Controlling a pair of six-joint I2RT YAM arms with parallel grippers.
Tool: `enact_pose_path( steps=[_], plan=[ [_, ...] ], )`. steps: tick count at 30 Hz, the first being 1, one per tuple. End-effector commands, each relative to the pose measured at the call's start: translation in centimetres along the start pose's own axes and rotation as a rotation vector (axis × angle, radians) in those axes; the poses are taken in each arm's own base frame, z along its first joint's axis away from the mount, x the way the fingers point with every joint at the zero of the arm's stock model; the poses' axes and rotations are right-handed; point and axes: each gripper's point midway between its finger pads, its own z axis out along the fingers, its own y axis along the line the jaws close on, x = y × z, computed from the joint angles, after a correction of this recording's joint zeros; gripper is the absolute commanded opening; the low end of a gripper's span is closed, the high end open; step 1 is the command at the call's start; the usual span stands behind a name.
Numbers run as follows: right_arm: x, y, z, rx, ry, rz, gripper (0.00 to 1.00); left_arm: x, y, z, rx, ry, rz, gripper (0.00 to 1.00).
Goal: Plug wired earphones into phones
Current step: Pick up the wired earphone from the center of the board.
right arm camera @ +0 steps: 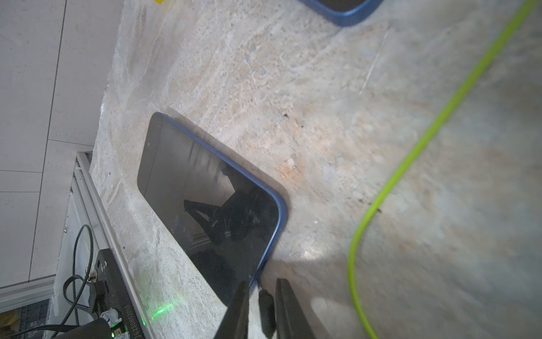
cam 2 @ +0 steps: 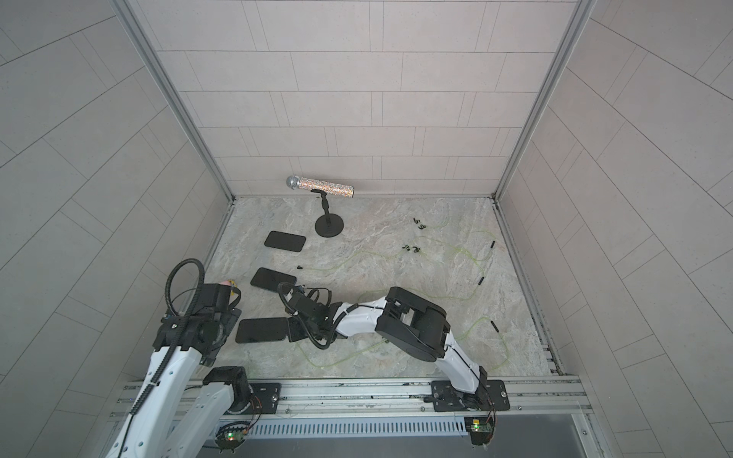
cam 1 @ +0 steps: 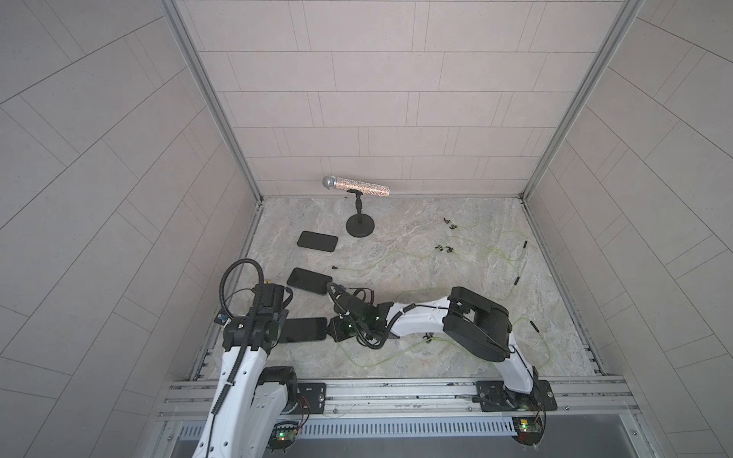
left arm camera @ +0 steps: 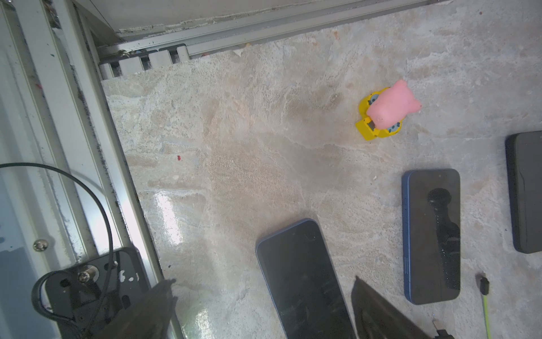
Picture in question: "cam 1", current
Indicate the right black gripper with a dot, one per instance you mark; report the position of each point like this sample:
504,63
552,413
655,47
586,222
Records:
336,329

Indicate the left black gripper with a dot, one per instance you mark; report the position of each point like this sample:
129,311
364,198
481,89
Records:
280,318

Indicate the black smartphone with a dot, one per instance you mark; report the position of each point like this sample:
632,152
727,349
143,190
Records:
317,241
309,281
303,330

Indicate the green wired earphones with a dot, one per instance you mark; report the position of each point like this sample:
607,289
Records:
401,260
464,320
507,250

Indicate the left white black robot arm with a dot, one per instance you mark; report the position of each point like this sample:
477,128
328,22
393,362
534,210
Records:
243,427

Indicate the black round microphone stand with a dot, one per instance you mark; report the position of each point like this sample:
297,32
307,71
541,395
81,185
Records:
359,225

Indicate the left green circuit board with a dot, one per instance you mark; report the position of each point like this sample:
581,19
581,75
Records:
283,436

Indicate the green circuit board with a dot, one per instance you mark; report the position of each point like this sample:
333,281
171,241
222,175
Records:
529,431
283,436

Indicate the glitter silver microphone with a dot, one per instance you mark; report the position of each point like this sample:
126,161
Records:
366,188

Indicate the right green circuit board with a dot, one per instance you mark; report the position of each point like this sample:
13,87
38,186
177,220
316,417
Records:
529,431

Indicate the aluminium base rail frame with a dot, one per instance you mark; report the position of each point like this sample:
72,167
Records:
469,397

